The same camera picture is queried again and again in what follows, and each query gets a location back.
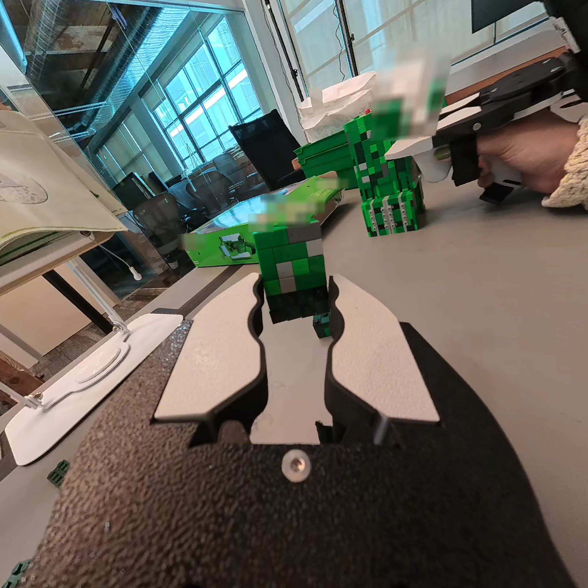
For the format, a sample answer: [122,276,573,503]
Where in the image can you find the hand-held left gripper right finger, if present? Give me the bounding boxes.
[324,274,442,445]

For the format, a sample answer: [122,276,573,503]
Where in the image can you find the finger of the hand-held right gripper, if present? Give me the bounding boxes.
[384,135,454,183]
[436,94,482,123]

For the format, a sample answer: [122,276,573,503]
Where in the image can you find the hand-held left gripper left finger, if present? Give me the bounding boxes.
[154,272,268,446]

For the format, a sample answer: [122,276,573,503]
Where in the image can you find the green lego creeper figure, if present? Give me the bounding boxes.
[344,111,426,238]

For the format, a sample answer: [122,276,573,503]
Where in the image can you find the green lego head block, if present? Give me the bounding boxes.
[252,220,332,340]

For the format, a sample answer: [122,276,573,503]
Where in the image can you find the person's right forearm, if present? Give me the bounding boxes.
[541,114,588,210]

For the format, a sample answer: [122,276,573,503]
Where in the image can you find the green lego set box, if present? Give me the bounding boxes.
[180,176,346,268]

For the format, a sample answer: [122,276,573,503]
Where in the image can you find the small green lego piece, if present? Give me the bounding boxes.
[0,558,34,588]
[46,459,71,488]

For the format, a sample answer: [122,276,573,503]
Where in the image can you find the lego instruction booklet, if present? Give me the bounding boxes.
[0,109,130,259]

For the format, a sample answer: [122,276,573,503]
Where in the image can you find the person's right hand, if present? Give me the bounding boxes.
[477,123,579,194]

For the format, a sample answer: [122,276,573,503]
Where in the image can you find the green plastic bin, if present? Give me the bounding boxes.
[293,141,360,190]

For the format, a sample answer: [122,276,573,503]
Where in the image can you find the white paper bag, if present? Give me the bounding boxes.
[298,71,378,144]

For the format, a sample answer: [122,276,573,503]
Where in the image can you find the white book stand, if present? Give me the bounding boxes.
[4,257,185,466]

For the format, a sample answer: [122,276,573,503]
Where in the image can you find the dark office chair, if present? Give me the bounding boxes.
[112,172,194,258]

